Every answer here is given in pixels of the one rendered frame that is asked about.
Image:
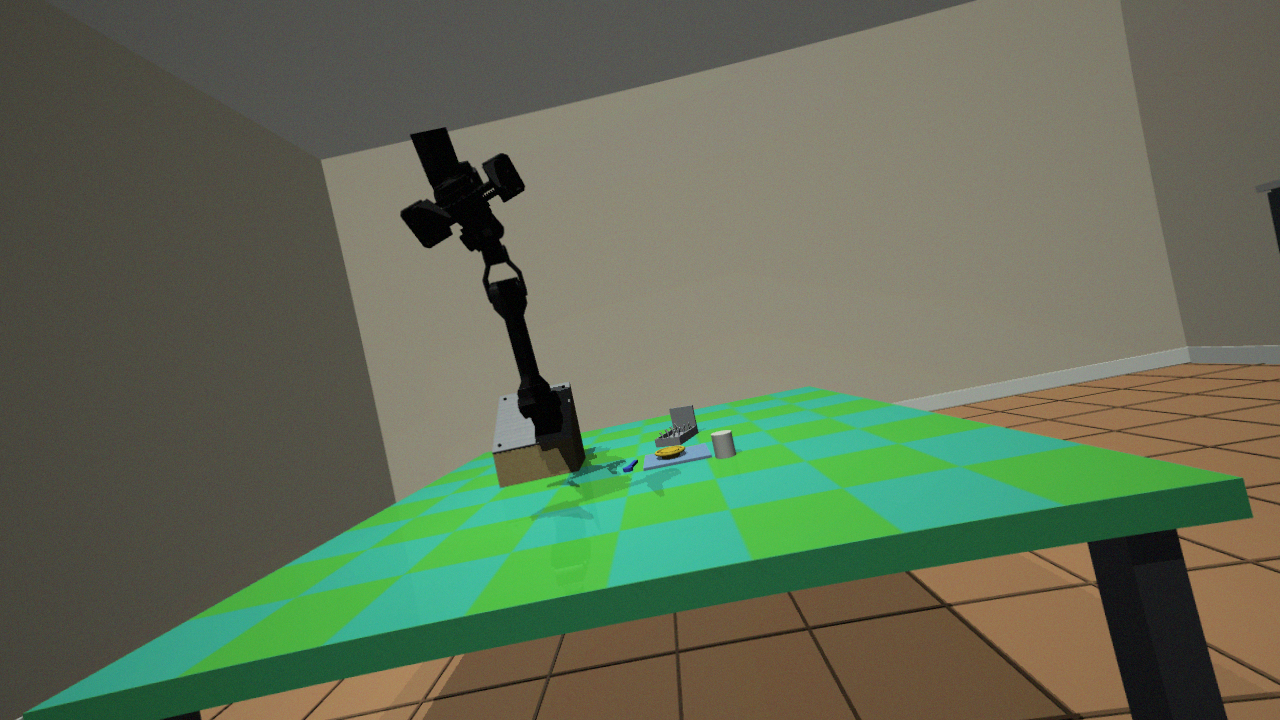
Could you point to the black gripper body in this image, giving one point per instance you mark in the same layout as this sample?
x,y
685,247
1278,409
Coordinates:
x,y
457,196

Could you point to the grey cylinder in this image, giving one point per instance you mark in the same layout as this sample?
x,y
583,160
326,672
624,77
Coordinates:
x,y
723,444

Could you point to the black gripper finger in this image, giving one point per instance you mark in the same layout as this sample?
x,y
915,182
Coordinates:
x,y
500,180
430,212

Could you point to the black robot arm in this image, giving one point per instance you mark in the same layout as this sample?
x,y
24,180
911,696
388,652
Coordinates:
x,y
482,232

